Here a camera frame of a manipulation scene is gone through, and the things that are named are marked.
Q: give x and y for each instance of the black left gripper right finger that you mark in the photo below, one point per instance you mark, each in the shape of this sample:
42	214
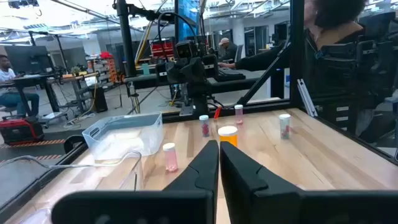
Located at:
248	186

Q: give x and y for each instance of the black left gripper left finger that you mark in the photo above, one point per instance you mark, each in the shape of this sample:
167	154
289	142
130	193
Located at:
202	168

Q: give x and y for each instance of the pink pill bottle white cap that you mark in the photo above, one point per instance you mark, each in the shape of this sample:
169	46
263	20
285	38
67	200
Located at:
238	113
170	158

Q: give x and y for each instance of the large orange pill bottle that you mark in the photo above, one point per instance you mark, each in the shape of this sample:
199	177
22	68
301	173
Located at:
228	135

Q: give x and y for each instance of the green pill bottle white cap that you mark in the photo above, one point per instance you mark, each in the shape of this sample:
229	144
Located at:
284	126

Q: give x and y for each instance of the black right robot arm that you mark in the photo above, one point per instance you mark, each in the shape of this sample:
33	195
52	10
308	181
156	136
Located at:
199	99

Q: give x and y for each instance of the clear plastic bin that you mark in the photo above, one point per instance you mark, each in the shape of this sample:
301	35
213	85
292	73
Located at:
133	174

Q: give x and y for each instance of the frosted plastic bin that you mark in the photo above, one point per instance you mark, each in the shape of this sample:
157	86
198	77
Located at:
124	140

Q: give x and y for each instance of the red tool chest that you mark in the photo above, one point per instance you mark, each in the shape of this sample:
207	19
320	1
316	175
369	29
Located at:
162	49

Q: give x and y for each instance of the small teal box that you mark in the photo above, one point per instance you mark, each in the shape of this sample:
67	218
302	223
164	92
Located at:
145	69

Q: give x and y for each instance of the black keyboard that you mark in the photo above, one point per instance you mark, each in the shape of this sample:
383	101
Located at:
230	75

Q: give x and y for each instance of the person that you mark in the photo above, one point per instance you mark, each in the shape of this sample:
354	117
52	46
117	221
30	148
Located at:
9	93
228	49
329	56

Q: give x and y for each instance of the blue banner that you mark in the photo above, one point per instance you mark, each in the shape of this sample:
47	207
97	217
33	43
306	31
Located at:
188	18

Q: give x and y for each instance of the grey desk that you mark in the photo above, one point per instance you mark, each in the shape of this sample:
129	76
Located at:
248	84

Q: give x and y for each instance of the silver aluminium bars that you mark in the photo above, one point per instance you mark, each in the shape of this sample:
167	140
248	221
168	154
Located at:
306	96

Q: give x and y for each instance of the black drawer cabinet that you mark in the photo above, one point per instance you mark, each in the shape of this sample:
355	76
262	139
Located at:
339	113

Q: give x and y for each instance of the wooden top background desk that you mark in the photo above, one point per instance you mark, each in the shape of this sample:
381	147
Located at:
62	77

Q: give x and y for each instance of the black computer monitor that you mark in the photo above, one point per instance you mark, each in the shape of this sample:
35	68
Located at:
28	59

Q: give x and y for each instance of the red and black toolbox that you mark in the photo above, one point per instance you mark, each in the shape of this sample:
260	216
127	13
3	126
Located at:
20	130

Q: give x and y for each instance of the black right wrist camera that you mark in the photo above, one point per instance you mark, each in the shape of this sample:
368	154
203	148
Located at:
185	49

